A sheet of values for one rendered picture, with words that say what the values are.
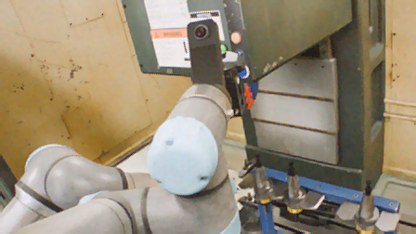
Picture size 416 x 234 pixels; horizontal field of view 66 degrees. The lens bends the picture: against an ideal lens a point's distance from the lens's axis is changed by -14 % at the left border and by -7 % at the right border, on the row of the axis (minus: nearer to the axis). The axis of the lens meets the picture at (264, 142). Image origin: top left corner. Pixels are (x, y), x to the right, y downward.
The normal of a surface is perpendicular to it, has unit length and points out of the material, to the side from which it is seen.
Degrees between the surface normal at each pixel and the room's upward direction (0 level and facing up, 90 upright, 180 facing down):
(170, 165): 90
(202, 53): 63
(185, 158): 91
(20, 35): 90
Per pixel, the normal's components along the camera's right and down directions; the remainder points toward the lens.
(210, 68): -0.10, 0.06
